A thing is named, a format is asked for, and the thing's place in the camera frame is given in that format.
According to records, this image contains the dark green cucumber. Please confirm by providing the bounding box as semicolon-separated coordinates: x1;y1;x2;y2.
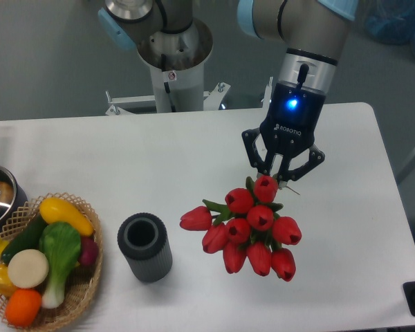
1;214;48;265

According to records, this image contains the green bok choy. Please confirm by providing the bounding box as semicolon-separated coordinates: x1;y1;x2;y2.
39;221;81;309

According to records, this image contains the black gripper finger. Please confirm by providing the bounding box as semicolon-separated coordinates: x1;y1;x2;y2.
241;128;275;176
278;145;325;190

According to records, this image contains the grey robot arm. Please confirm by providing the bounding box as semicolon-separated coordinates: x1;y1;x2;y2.
98;1;358;188

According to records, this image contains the orange fruit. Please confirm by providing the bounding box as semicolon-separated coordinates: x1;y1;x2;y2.
5;288;42;327

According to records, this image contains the round beige bun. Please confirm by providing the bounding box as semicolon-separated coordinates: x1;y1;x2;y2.
8;249;49;288

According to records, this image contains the dark grey ribbed vase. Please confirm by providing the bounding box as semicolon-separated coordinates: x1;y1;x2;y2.
117;212;173;283

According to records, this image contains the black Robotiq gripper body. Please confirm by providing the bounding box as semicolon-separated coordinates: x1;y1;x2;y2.
259;83;326;158

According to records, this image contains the yellow bell pepper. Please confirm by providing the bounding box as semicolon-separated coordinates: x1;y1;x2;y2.
0;264;17;297

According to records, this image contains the red tulip bouquet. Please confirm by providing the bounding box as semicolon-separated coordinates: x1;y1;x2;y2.
180;176;302;282

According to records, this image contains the purple red radish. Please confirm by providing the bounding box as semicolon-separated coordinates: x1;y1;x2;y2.
78;237;99;266

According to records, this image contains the yellow squash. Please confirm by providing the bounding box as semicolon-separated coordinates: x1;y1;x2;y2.
39;197;94;237

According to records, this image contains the woven wicker basket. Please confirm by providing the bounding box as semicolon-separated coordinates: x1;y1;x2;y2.
0;192;103;331

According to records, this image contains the blue plastic bag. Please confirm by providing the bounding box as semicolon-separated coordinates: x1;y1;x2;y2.
363;1;415;57

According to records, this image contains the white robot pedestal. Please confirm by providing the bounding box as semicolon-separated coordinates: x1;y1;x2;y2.
106;19;230;116

